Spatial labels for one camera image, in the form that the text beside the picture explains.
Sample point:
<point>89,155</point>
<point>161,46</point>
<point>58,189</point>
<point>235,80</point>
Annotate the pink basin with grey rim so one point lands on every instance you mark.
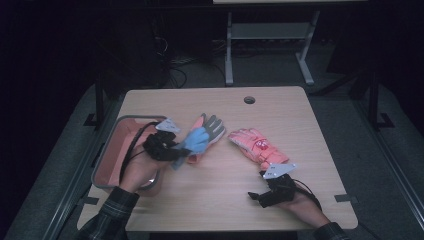
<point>113,150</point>

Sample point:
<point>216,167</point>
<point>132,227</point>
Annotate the pink glove with red label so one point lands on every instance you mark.
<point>260,150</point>

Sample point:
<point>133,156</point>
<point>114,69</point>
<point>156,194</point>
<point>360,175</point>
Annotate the black stand post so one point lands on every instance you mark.
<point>99,103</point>
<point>374,100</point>

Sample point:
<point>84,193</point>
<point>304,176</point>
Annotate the person's right hand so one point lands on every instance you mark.
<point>305,210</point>

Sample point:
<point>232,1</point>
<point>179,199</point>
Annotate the person's left hand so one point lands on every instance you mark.
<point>140,171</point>

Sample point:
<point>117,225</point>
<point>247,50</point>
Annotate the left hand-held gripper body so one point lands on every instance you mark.
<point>160,145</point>

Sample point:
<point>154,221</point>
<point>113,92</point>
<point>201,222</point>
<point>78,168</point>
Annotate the grey metal stand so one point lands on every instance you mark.
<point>270,31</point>

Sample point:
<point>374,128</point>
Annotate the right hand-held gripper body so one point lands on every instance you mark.
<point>278,191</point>

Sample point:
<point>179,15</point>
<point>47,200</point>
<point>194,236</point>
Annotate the pink glove with grey palm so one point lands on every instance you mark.
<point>215,128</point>

